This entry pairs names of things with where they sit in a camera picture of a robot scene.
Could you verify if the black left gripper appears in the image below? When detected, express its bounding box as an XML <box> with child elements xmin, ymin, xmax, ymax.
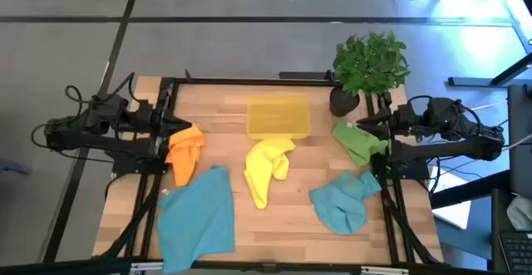
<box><xmin>151</xmin><ymin>108</ymin><xmax>193</xmax><ymax>134</ymax></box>

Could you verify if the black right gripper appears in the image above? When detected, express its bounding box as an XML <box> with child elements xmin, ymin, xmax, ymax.
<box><xmin>356</xmin><ymin>106</ymin><xmax>416</xmax><ymax>140</ymax></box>

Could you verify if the orange microfiber towel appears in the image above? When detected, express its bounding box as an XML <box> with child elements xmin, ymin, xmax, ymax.
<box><xmin>165</xmin><ymin>125</ymin><xmax>206</xmax><ymax>188</ymax></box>

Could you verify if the yellow microfiber towel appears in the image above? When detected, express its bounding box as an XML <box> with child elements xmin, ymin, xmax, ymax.
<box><xmin>243</xmin><ymin>137</ymin><xmax>297</xmax><ymax>210</ymax></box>

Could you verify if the blue microfiber towel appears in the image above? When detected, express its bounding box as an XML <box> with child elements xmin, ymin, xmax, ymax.
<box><xmin>156</xmin><ymin>165</ymin><xmax>236</xmax><ymax>275</ymax></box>
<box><xmin>308</xmin><ymin>169</ymin><xmax>382</xmax><ymax>236</ymax></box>

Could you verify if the green microfiber towel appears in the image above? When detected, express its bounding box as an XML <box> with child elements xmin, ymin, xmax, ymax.
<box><xmin>332</xmin><ymin>120</ymin><xmax>390</xmax><ymax>169</ymax></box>

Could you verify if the black plant pot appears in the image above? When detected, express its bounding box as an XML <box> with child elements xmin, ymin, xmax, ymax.
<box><xmin>328</xmin><ymin>84</ymin><xmax>361</xmax><ymax>118</ymax></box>

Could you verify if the green leafy plant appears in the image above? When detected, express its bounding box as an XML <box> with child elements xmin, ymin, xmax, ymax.
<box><xmin>332</xmin><ymin>29</ymin><xmax>412</xmax><ymax>97</ymax></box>

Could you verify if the yellow translucent plastic bin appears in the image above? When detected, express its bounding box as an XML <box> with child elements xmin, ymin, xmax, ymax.
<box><xmin>245</xmin><ymin>93</ymin><xmax>312</xmax><ymax>140</ymax></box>

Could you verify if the white sheet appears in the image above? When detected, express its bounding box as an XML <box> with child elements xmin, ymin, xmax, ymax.
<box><xmin>431</xmin><ymin>166</ymin><xmax>473</xmax><ymax>230</ymax></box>

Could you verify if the dark grey monitor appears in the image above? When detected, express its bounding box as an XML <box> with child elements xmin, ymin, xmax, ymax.
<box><xmin>507</xmin><ymin>84</ymin><xmax>532</xmax><ymax>197</ymax></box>

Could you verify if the black desk leg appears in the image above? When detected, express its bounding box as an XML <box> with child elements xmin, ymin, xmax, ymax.
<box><xmin>447</xmin><ymin>52</ymin><xmax>532</xmax><ymax>87</ymax></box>

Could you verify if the black keyboard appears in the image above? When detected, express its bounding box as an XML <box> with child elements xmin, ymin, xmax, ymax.
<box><xmin>498</xmin><ymin>229</ymin><xmax>532</xmax><ymax>274</ymax></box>

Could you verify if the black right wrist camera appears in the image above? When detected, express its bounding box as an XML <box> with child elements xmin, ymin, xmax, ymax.
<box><xmin>397</xmin><ymin>101</ymin><xmax>417</xmax><ymax>121</ymax></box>

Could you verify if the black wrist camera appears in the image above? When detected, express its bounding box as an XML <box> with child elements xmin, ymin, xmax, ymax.
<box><xmin>397</xmin><ymin>101</ymin><xmax>417</xmax><ymax>121</ymax></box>
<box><xmin>135</xmin><ymin>100</ymin><xmax>155</xmax><ymax>123</ymax></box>

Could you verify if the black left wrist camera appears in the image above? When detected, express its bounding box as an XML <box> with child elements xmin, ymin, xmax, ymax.
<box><xmin>135</xmin><ymin>100</ymin><xmax>155</xmax><ymax>123</ymax></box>

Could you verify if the black aluminium table frame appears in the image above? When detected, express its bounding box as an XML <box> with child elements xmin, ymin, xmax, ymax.
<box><xmin>93</xmin><ymin>69</ymin><xmax>446</xmax><ymax>275</ymax></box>

